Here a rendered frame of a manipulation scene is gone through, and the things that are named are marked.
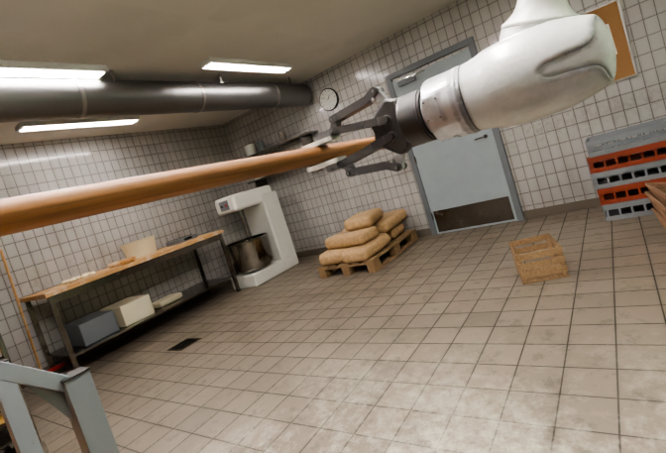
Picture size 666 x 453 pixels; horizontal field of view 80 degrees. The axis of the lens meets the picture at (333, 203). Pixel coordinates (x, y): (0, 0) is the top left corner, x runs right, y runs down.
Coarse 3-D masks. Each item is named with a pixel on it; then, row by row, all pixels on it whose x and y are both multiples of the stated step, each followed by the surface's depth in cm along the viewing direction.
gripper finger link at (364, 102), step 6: (372, 90) 58; (378, 90) 58; (384, 90) 60; (366, 96) 59; (372, 96) 59; (354, 102) 61; (360, 102) 60; (366, 102) 60; (348, 108) 61; (354, 108) 61; (360, 108) 61; (336, 114) 63; (342, 114) 62; (348, 114) 62; (354, 114) 64; (330, 120) 64; (336, 120) 63; (342, 120) 65
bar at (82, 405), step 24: (0, 360) 98; (0, 384) 94; (24, 384) 62; (48, 384) 64; (72, 384) 66; (0, 408) 96; (24, 408) 97; (72, 408) 65; (96, 408) 68; (24, 432) 96; (96, 432) 67
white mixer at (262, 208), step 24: (240, 192) 565; (264, 192) 598; (240, 216) 582; (264, 216) 595; (240, 240) 607; (264, 240) 566; (288, 240) 614; (240, 264) 553; (264, 264) 560; (288, 264) 602
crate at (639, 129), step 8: (656, 120) 354; (664, 120) 346; (624, 128) 368; (632, 128) 365; (640, 128) 331; (648, 128) 328; (656, 128) 326; (600, 136) 380; (608, 136) 345; (616, 136) 341; (624, 136) 338; (640, 136) 333; (648, 136) 360; (656, 136) 352; (664, 136) 324; (592, 144) 353; (608, 144) 378; (616, 144) 374; (624, 144) 364; (632, 144) 337; (640, 144) 334; (592, 152) 354; (600, 152) 351; (608, 152) 348
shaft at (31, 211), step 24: (336, 144) 70; (360, 144) 76; (192, 168) 46; (216, 168) 49; (240, 168) 51; (264, 168) 55; (288, 168) 59; (48, 192) 35; (72, 192) 36; (96, 192) 37; (120, 192) 39; (144, 192) 41; (168, 192) 43; (0, 216) 31; (24, 216) 32; (48, 216) 34; (72, 216) 36
